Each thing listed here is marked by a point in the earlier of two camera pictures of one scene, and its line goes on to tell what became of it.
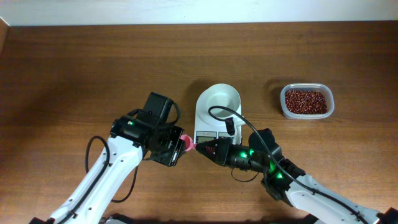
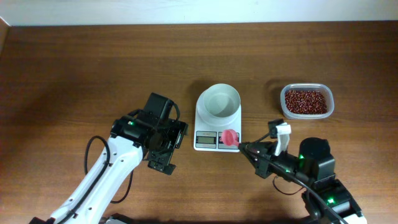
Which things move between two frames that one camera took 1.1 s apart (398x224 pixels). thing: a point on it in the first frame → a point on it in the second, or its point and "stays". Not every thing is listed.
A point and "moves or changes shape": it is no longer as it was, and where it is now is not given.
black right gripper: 221,152 → 261,160
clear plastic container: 306,101 stays
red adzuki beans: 306,102 stays
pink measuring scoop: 189,144 moves or changes shape
